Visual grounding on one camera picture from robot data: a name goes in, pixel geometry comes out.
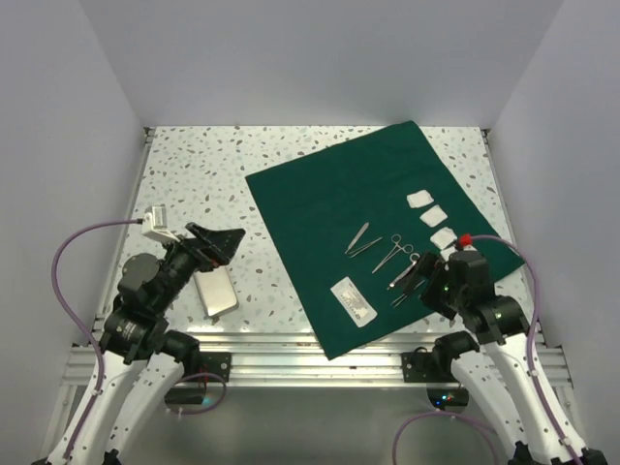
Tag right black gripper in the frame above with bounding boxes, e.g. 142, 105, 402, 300
393, 250, 466, 320

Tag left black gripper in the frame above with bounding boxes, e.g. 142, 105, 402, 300
153, 221, 244, 312

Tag small steel forceps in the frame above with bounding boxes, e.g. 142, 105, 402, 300
390, 293, 410, 307

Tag steel surgical scissors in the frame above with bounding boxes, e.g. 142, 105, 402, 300
387, 252, 420, 290

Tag steel hemostat forceps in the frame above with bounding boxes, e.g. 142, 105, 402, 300
371, 233, 414, 274

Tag steel instrument tray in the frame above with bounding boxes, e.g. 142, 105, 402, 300
194, 266, 238, 318

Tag steel tweezers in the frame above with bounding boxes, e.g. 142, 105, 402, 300
348, 237, 383, 258

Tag white suture packet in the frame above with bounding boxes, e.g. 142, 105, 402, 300
330, 277, 378, 328

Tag green surgical cloth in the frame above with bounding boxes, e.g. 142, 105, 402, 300
247, 121, 498, 359

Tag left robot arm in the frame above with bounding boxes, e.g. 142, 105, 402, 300
42, 213, 246, 464

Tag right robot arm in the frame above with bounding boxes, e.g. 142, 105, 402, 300
391, 250, 606, 464

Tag white gauze pad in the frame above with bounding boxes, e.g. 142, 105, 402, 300
440, 247, 456, 262
419, 204, 448, 228
430, 227, 457, 250
406, 190, 434, 209

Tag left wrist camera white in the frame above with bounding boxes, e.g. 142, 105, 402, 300
140, 204, 178, 244

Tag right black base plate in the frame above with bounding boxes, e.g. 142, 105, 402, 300
400, 347, 454, 384

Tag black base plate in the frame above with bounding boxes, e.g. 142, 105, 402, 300
188, 352, 233, 383
400, 347, 454, 384

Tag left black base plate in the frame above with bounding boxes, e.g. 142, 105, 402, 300
188, 352, 233, 383

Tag aluminium rail frame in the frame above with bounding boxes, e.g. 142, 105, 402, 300
57, 126, 577, 388

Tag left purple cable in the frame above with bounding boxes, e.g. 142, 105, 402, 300
51, 218, 146, 465

